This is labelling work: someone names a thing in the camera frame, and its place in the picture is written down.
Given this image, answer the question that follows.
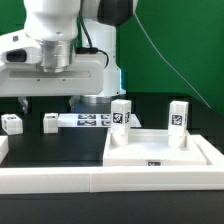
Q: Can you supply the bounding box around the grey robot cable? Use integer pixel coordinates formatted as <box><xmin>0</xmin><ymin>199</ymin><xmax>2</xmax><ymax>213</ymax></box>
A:
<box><xmin>133</xmin><ymin>14</ymin><xmax>213</xmax><ymax>111</ymax></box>

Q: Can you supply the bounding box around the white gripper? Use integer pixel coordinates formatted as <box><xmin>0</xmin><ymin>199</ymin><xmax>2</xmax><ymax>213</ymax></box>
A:
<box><xmin>0</xmin><ymin>53</ymin><xmax>106</xmax><ymax>114</ymax></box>

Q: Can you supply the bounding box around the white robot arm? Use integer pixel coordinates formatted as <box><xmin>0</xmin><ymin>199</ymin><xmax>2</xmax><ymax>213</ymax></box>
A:
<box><xmin>0</xmin><ymin>0</ymin><xmax>138</xmax><ymax>107</ymax></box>

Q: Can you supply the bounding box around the white square table top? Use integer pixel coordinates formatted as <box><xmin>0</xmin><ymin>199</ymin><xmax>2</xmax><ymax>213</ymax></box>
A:
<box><xmin>103</xmin><ymin>129</ymin><xmax>207</xmax><ymax>166</ymax></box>

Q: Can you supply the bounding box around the white base marker plate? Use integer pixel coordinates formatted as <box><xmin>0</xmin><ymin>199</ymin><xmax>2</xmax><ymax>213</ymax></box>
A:
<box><xmin>58</xmin><ymin>113</ymin><xmax>141</xmax><ymax>128</ymax></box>

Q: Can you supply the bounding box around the white u-shaped obstacle fence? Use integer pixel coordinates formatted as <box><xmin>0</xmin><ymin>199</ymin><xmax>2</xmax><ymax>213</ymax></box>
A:
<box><xmin>0</xmin><ymin>135</ymin><xmax>224</xmax><ymax>194</ymax></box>

